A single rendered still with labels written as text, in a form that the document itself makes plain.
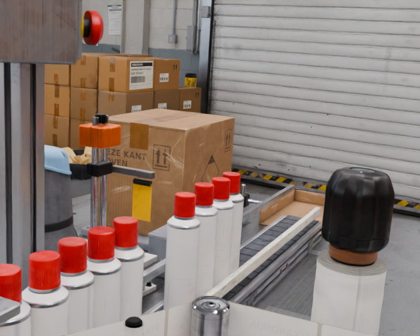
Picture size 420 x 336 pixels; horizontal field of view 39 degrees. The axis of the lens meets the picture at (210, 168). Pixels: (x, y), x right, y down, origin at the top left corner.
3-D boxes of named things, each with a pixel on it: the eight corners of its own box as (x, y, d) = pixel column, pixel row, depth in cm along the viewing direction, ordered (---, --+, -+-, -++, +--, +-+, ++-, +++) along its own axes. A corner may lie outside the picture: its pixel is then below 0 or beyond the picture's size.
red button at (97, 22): (80, 8, 63) (107, 11, 65) (70, 9, 66) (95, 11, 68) (79, 45, 64) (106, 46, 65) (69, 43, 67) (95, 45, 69)
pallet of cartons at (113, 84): (119, 211, 452) (123, 59, 428) (38, 191, 493) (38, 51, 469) (199, 183, 555) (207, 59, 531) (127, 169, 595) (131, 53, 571)
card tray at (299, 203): (352, 243, 153) (354, 228, 152) (258, 224, 164) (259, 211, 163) (375, 216, 179) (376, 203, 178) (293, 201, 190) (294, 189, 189)
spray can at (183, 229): (185, 327, 93) (192, 200, 88) (157, 319, 95) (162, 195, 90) (200, 314, 97) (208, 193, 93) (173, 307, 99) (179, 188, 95)
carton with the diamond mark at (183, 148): (179, 243, 139) (185, 129, 133) (94, 225, 148) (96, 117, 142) (228, 213, 166) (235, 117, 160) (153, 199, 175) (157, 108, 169)
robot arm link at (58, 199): (84, 218, 107) (80, 144, 104) (9, 232, 100) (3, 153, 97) (59, 203, 117) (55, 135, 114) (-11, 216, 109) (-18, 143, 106)
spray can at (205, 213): (203, 307, 100) (211, 189, 95) (177, 300, 102) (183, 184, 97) (217, 297, 104) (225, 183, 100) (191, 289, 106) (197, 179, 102)
